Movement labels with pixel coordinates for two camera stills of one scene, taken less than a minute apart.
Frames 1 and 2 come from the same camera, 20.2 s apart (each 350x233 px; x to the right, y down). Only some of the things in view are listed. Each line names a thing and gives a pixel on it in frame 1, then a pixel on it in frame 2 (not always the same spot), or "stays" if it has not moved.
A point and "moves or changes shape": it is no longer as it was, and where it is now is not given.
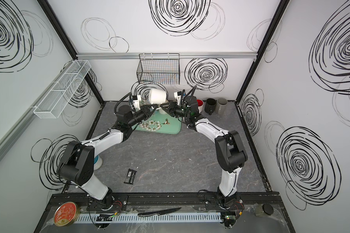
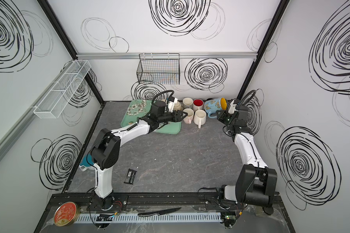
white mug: [157, 96] moves or changes shape
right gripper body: [179, 112] → [226, 119]
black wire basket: [159, 69] stays
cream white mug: [200, 104] stays
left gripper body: [138, 117] → [167, 117]
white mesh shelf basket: [57, 99] stays
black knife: [160, 212] stays
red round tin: [65, 214] stays
